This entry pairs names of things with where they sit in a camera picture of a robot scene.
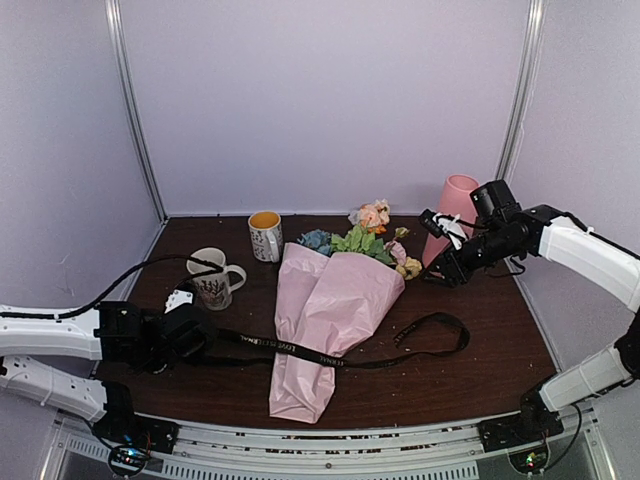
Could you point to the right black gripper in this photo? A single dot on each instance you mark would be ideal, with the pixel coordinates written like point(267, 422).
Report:
point(444, 259)

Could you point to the fuzzy green orange flower stem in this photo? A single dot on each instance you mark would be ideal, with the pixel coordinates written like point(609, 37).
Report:
point(369, 222)

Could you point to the pink wrapping paper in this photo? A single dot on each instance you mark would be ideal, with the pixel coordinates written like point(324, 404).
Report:
point(328, 304)

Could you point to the black printed ribbon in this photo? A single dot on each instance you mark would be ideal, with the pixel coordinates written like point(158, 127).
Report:
point(288, 349)

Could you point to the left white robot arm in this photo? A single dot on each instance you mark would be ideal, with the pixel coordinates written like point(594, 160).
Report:
point(26, 333)

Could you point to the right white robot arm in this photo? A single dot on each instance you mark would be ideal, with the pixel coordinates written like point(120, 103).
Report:
point(577, 319)

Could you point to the pink cylindrical vase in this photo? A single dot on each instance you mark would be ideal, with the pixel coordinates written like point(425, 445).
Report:
point(455, 203)

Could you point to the pink and yellow roses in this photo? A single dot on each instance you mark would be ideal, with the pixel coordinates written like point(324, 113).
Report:
point(408, 267)

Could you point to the white floral mug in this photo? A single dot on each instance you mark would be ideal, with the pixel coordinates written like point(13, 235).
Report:
point(215, 288)

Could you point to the mug with yellow interior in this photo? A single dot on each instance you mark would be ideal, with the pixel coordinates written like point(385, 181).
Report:
point(266, 236)

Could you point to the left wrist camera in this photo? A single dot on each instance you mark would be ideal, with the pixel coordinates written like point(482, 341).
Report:
point(187, 330)

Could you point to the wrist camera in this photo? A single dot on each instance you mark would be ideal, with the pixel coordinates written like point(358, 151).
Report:
point(187, 330)
point(494, 202)

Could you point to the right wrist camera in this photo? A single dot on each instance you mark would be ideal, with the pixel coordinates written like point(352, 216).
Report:
point(494, 202)

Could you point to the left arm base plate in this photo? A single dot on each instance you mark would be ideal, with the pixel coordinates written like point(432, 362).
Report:
point(142, 432)

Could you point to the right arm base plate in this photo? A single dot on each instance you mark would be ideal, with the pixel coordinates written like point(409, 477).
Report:
point(518, 429)

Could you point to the aluminium front rail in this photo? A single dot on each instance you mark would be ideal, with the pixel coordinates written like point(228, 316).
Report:
point(452, 450)

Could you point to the left aluminium frame post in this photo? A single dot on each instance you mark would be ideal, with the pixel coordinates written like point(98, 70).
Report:
point(118, 40)

